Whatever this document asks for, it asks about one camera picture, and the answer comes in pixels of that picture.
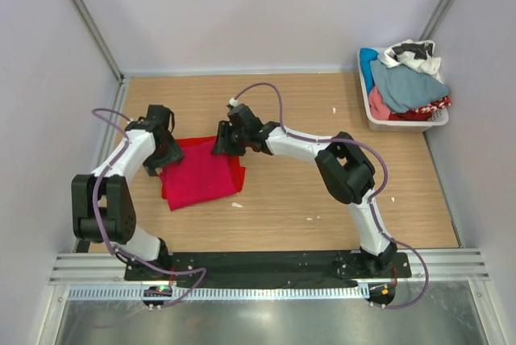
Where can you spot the white black patterned shirt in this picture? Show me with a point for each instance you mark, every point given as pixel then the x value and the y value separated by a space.
pixel 416 55

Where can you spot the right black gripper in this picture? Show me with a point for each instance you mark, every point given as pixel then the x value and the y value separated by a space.
pixel 222 146

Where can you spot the grey blue t shirt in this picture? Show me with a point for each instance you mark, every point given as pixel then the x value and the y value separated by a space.
pixel 403 89

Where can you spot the slotted cable duct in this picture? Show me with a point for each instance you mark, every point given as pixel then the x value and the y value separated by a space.
pixel 163 293

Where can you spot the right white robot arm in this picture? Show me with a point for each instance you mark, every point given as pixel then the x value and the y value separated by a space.
pixel 346 172

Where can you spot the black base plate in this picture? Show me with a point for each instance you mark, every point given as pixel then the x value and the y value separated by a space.
pixel 283 269

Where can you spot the red t shirt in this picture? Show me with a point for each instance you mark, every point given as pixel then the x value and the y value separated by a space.
pixel 238 171

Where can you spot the bright blue shirt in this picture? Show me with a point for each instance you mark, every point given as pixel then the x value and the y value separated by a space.
pixel 366 56

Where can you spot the pink shirt in basket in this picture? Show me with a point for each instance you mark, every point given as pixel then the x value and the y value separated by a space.
pixel 378 109

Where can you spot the red white patterned shirt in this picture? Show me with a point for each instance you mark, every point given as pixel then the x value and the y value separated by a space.
pixel 423 113

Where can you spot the magenta t shirt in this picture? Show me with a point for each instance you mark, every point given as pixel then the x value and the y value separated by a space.
pixel 199 175

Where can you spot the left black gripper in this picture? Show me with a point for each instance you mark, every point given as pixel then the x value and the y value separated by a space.
pixel 173 155

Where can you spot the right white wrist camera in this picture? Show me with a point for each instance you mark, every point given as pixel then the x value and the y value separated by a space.
pixel 233 102

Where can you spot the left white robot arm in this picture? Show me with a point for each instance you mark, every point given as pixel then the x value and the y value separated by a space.
pixel 102 208

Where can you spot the white laundry basket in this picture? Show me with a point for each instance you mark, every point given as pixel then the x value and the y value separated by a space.
pixel 438 119

